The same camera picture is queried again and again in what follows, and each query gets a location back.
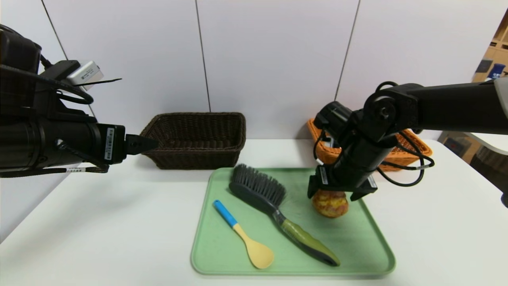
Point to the blue cap bottle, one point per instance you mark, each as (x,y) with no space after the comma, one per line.
(497,70)

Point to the white side table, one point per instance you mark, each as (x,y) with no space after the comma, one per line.
(490,143)

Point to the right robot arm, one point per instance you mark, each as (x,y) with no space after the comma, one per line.
(456,107)

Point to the round cream puff bread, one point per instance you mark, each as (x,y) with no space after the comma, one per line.
(330,204)

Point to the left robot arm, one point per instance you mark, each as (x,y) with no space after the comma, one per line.
(35,135)

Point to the light green plastic tray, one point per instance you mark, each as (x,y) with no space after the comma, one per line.
(238,246)

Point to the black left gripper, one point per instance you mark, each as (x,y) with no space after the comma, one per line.
(113,143)

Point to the orange wicker basket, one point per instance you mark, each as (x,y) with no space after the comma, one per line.
(405,153)

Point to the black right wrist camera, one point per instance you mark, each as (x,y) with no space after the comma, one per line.
(333,117)

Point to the wooden shelf unit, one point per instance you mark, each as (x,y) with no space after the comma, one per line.
(498,43)

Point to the brown cardboard box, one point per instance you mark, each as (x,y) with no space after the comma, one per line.
(456,145)

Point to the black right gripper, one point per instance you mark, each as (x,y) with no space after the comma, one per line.
(332,183)

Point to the dark brown wicker basket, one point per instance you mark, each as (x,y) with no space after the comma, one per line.
(194,141)

